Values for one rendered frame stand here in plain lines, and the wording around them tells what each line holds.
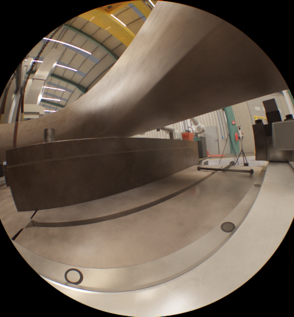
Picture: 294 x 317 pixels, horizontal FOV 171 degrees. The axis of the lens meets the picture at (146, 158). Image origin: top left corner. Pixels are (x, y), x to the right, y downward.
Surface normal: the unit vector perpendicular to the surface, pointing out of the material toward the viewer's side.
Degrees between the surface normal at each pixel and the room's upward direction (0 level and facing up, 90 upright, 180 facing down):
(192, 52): 135
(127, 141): 90
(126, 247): 0
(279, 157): 90
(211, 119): 90
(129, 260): 0
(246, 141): 90
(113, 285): 0
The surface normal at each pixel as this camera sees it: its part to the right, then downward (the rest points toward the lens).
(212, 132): -0.50, 0.10
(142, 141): 0.63, -0.03
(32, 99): 0.87, -0.07
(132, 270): -0.11, -0.99
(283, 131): -0.95, 0.11
